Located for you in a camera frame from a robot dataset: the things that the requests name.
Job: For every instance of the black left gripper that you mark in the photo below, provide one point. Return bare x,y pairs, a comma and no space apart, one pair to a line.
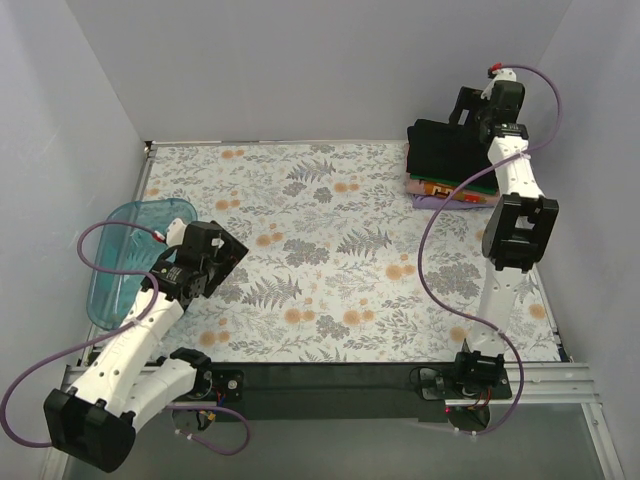
228,251

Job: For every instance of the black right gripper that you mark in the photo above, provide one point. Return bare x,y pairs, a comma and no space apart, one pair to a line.
460,107

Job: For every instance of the black t-shirt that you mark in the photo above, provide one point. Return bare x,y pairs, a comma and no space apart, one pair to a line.
444,152

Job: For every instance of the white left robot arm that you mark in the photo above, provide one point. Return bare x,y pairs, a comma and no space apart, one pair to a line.
97,418

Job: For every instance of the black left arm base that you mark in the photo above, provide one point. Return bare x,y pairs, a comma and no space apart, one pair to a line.
218,385

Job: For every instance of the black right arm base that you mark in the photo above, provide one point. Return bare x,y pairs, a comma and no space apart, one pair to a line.
439,383

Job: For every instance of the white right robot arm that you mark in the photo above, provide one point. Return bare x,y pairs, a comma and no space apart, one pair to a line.
515,237

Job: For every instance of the lavender folded t-shirt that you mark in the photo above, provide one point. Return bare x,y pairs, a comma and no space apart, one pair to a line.
434,203

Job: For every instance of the teal plastic bin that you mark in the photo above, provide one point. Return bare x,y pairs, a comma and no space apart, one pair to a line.
124,245

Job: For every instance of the floral table mat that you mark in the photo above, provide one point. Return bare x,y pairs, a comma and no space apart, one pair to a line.
340,267

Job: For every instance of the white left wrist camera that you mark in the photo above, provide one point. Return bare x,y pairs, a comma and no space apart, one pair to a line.
174,234

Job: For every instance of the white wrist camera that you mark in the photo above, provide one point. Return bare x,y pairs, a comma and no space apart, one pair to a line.
174,234
497,73

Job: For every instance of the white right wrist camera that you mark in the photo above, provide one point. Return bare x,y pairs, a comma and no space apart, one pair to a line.
497,73

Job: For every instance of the aluminium frame rail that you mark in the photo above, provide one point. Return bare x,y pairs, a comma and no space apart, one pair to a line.
365,421

